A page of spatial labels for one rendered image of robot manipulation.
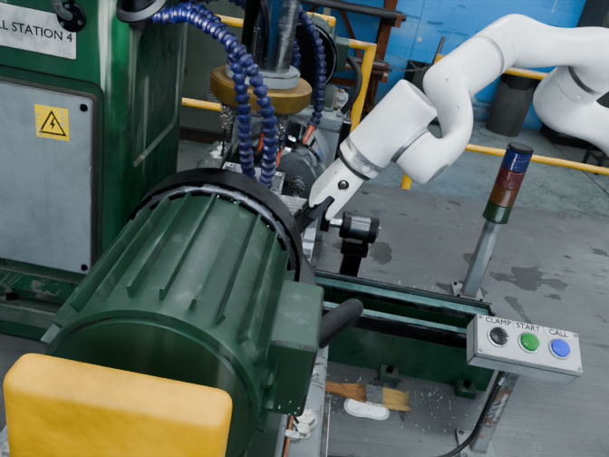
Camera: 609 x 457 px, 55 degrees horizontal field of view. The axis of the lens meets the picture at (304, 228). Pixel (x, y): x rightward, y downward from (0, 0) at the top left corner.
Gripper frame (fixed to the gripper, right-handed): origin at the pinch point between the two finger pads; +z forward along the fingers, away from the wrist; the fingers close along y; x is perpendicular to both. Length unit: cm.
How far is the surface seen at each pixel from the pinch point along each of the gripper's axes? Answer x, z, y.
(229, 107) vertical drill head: 22.8, -8.4, 1.0
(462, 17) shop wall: -106, -47, 520
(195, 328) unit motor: 17, -19, -66
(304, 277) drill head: -1.4, -2.8, -21.1
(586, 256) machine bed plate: -95, -20, 73
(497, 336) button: -31.4, -14.6, -20.1
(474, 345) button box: -29.8, -11.0, -20.4
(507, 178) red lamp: -37, -27, 33
